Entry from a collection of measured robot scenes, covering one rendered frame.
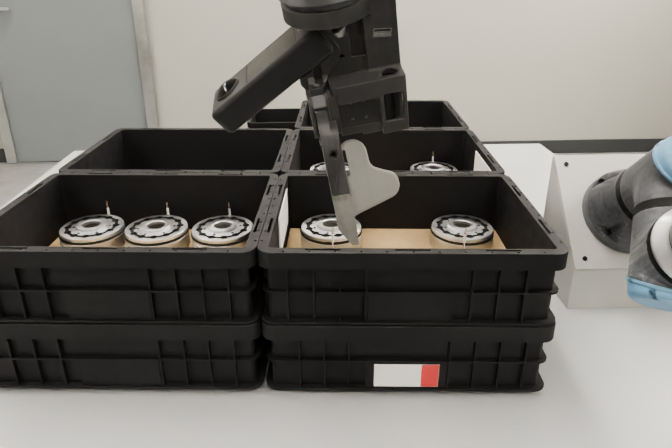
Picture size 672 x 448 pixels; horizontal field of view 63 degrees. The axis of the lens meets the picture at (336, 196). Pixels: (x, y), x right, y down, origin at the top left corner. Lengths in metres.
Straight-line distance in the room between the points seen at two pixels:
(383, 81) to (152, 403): 0.58
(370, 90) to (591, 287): 0.72
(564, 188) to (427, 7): 2.99
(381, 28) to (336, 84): 0.06
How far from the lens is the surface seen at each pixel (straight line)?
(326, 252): 0.70
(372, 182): 0.47
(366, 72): 0.46
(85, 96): 4.21
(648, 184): 0.94
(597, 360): 0.98
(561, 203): 1.08
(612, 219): 1.04
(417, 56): 3.99
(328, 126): 0.45
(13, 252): 0.81
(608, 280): 1.09
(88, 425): 0.86
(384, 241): 0.95
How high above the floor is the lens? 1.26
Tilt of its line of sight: 22 degrees down
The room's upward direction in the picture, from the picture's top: straight up
